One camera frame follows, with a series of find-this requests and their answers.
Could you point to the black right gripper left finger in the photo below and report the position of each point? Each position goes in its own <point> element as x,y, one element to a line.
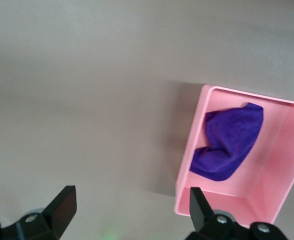
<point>49,222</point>

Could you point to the pink plastic bin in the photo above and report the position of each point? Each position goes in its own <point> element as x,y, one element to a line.
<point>274,175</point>

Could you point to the purple cloth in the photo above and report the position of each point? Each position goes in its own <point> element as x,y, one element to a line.
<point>229,145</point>

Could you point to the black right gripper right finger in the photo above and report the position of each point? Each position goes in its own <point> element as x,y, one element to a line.
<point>206,225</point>

